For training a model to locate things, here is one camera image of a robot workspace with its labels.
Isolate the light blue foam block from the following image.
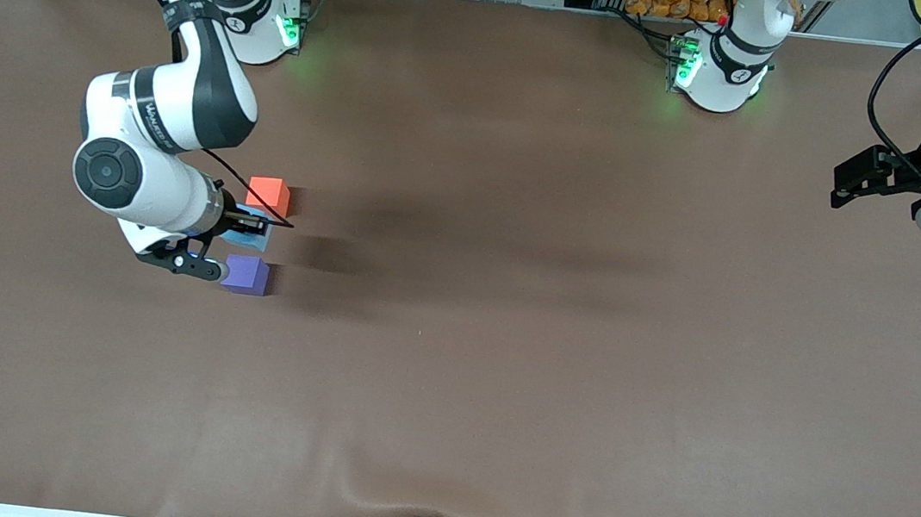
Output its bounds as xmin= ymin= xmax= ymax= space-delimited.
xmin=219 ymin=202 xmax=276 ymax=255

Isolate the orange foam block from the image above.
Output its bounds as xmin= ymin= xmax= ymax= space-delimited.
xmin=245 ymin=175 xmax=294 ymax=221

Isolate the purple foam block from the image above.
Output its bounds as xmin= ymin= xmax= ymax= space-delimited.
xmin=220 ymin=252 xmax=272 ymax=298

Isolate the brown table mat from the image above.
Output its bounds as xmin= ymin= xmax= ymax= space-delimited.
xmin=0 ymin=0 xmax=921 ymax=517

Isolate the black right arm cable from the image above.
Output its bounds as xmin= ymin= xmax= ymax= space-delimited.
xmin=21 ymin=0 xmax=321 ymax=230

